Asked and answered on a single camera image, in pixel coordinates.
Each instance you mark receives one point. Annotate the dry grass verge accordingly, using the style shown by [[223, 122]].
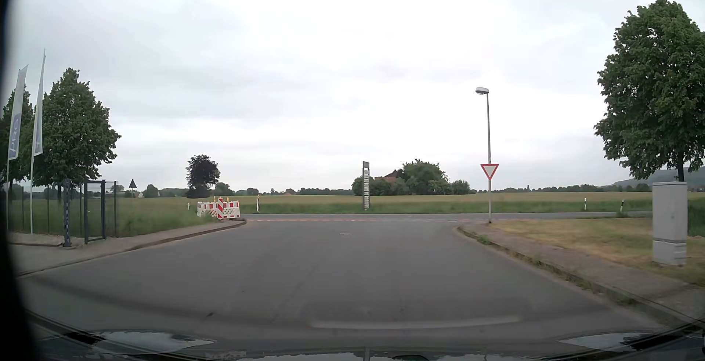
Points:
[[584, 234]]

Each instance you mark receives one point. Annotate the grey asphalt road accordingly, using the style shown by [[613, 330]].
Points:
[[341, 273]]

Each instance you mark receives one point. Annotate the triangular road sign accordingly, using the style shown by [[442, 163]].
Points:
[[132, 184]]

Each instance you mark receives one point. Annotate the grey paved pavement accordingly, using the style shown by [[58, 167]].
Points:
[[115, 244], [595, 270]]

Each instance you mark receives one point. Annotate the red brick building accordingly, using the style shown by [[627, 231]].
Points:
[[391, 176]]

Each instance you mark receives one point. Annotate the dark tree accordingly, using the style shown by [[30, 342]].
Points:
[[201, 175]]

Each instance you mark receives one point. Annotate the large green tree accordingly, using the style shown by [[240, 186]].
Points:
[[652, 91]]

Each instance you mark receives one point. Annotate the distant row of trees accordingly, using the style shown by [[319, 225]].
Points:
[[567, 188]]

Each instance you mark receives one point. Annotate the lamp post with give-way sign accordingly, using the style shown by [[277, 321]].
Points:
[[488, 171]]

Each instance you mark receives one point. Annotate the clump of trees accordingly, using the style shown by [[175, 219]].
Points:
[[418, 180]]

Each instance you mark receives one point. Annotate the dark metal fence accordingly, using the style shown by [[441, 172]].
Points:
[[91, 209]]

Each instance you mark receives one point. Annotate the grass field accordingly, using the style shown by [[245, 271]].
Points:
[[440, 202]]

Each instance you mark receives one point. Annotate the red and white barrier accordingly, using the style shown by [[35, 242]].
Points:
[[227, 209]]

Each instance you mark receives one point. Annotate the tall grey sign column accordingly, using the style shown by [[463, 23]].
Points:
[[365, 184]]

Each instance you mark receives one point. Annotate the car's own bonnet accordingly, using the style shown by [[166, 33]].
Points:
[[352, 353]]

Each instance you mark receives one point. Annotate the white flag on pole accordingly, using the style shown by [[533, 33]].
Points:
[[16, 116], [38, 118]]

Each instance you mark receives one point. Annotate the grey street cabinet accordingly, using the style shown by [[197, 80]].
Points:
[[669, 223]]

